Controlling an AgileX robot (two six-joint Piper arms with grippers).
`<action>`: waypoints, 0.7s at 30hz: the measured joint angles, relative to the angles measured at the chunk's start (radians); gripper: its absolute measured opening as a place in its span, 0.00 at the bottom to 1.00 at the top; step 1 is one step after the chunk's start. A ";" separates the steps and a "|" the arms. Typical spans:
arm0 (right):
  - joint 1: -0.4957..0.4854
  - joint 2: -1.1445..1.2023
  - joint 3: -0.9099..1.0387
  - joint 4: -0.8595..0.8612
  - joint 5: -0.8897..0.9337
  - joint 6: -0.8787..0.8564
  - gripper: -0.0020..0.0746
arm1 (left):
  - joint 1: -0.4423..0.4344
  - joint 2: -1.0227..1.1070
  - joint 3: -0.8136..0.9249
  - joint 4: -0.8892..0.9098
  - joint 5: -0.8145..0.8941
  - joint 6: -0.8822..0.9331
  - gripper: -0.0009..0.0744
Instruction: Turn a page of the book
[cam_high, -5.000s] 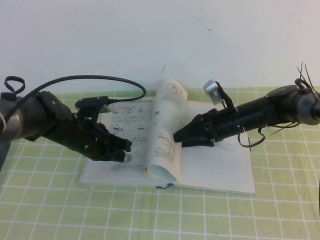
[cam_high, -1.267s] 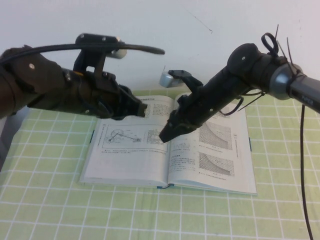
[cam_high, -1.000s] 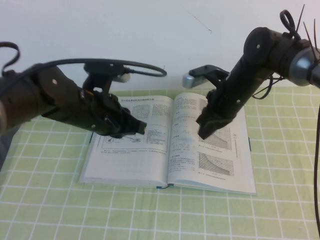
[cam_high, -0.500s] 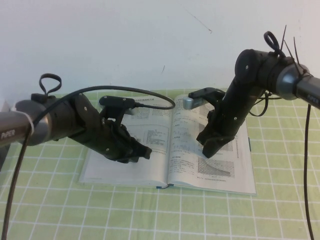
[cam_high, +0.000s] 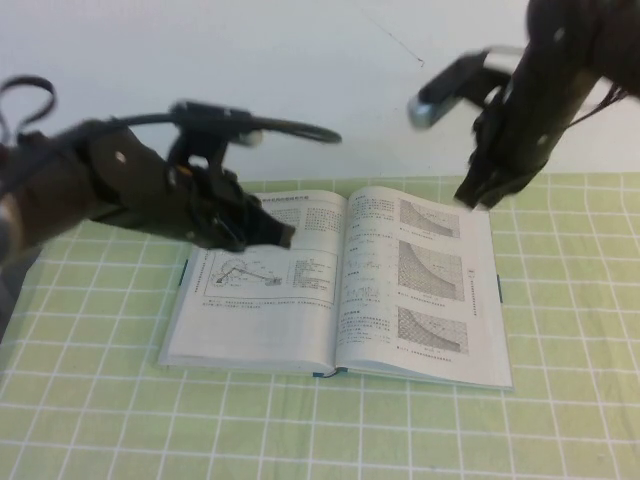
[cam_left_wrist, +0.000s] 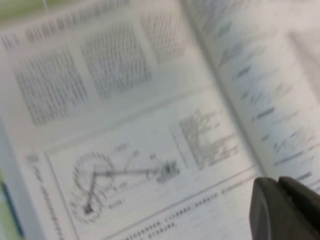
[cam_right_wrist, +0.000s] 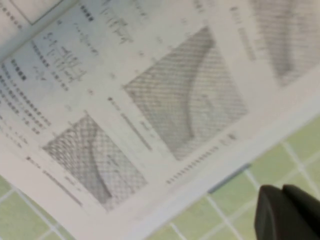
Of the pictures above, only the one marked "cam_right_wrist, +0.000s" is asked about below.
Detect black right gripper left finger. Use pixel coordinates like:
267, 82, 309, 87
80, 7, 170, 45
254, 184, 314, 240

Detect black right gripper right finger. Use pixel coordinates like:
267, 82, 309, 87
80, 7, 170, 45
283, 184, 320, 240

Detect illustrated technical book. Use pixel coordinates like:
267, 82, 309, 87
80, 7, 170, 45
0, 0, 320, 240

